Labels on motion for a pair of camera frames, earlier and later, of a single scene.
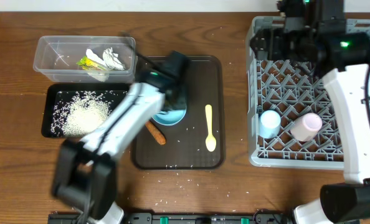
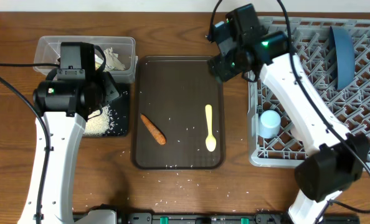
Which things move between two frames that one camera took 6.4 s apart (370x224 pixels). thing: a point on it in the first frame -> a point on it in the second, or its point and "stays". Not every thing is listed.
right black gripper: [274, 36] -> [216, 65]
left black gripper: [182, 106] -> [113, 89]
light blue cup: [269, 125] stays
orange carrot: [156, 133] stays
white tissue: [110, 61] stays
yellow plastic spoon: [210, 142] stays
